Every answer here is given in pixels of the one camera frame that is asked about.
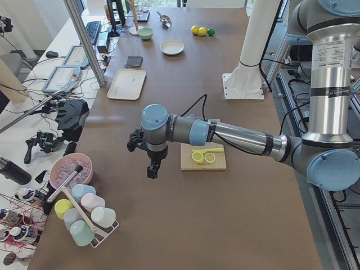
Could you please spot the grey cup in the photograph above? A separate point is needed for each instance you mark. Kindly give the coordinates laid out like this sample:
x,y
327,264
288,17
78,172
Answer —
x,y
71,216

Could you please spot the yellow plastic knife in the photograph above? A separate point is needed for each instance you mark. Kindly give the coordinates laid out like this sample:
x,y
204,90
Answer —
x,y
219,149

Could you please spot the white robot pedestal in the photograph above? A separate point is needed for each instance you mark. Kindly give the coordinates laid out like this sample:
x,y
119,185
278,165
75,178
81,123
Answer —
x,y
245,82

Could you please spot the green bowl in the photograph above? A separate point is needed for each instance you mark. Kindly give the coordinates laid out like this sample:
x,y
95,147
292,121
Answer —
x,y
145,33

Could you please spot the far teach pendant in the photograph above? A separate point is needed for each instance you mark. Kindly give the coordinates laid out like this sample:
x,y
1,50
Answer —
x,y
76,57

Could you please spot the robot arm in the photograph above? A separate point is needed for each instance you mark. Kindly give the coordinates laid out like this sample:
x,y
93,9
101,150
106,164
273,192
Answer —
x,y
324,153

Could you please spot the teach pendant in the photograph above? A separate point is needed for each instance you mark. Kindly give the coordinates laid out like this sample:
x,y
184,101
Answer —
x,y
76,57
62,78

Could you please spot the black computer mouse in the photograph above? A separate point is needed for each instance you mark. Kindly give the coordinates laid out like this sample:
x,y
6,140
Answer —
x,y
51,54

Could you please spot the cream rabbit tray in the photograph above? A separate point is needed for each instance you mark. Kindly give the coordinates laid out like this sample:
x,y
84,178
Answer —
x,y
127,84

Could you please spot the blue cup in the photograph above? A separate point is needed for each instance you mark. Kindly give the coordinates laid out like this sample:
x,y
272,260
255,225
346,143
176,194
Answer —
x,y
79,190

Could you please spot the bamboo cutting board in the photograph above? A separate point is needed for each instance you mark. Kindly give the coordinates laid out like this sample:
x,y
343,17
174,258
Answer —
x,y
188,164

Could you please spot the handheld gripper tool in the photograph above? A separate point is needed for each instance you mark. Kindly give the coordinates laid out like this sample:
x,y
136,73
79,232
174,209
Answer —
x,y
47,142

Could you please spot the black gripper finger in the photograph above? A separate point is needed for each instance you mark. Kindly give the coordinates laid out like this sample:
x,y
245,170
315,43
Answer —
x,y
152,170

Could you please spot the aluminium frame post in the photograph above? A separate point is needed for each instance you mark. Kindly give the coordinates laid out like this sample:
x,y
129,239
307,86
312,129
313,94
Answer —
x,y
80,29

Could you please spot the yellow lemon left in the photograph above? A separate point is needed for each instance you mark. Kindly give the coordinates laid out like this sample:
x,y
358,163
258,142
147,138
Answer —
x,y
195,30

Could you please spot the dark grey folded cloth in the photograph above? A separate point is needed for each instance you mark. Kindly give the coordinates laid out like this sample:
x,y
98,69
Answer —
x,y
133,62

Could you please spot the yellow cup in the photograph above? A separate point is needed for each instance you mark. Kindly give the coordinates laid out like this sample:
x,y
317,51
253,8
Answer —
x,y
61,207

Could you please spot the pink cup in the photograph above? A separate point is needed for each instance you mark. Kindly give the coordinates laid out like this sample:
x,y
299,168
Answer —
x,y
90,201

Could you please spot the near teach pendant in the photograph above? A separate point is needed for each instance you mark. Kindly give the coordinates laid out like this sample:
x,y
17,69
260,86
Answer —
x,y
62,78

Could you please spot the wooden glass stand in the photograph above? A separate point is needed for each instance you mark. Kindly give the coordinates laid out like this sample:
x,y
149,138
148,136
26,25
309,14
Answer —
x,y
134,29

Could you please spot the yellow lemon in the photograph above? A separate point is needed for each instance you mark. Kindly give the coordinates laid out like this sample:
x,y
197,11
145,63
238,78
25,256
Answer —
x,y
195,30
202,31

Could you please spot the lemon half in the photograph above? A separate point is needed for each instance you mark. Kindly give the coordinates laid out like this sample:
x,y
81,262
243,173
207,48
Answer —
x,y
198,157

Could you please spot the mint green cup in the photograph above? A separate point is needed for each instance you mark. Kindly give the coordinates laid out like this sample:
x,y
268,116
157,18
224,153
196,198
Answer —
x,y
81,233

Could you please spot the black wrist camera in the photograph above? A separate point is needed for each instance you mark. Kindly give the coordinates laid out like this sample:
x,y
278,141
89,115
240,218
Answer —
x,y
136,140

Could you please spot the black keyboard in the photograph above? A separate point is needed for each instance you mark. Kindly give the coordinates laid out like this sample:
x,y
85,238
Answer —
x,y
92,29

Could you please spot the green lime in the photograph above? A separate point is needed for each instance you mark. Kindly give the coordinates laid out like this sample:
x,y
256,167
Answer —
x,y
210,32

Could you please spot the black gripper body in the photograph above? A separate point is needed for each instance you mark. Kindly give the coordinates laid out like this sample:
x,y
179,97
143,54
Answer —
x,y
156,156

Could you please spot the lemon slice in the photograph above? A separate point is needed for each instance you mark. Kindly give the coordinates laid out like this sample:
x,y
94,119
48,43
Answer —
x,y
209,158

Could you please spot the metal muddler tool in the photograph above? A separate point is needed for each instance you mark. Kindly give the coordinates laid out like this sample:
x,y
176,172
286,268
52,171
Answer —
x,y
76,171

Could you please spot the pink bowl with ice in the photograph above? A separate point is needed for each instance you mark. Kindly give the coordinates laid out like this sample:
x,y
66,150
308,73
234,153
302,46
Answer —
x,y
66,165

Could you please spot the white cup rack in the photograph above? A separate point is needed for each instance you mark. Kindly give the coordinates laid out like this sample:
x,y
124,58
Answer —
x,y
102,234

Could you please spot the metal scoop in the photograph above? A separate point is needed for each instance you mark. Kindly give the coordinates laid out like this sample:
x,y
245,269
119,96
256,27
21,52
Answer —
x,y
165,20

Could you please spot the yellow lemon right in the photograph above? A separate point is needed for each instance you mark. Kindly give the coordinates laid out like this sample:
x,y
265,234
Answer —
x,y
202,31

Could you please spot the black bottle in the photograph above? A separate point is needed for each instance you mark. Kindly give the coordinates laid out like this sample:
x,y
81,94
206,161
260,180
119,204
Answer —
x,y
13,172

